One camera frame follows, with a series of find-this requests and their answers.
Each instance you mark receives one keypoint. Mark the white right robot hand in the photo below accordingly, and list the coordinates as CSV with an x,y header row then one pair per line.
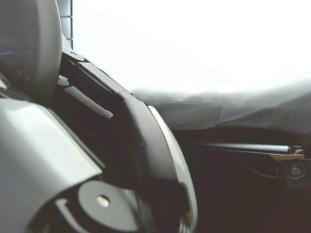
x,y
48,145

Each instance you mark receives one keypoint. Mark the grey tablecloth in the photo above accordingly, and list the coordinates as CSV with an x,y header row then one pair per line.
x,y
218,111

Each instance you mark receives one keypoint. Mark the black device with round lens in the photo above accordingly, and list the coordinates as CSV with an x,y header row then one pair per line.
x,y
295,171

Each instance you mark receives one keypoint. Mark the black metal rail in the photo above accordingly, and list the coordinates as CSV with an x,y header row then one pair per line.
x,y
243,146

